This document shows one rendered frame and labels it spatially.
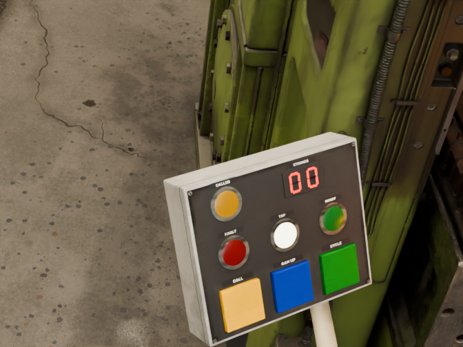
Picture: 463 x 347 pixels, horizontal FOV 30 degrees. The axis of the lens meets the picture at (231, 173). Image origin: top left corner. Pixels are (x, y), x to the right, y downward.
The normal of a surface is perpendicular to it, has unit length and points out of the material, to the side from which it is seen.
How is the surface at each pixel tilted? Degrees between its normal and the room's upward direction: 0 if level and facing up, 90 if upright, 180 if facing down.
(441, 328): 90
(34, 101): 0
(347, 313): 90
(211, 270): 60
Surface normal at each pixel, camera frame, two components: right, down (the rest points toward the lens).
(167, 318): 0.11, -0.73
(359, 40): 0.07, 0.68
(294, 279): 0.48, 0.18
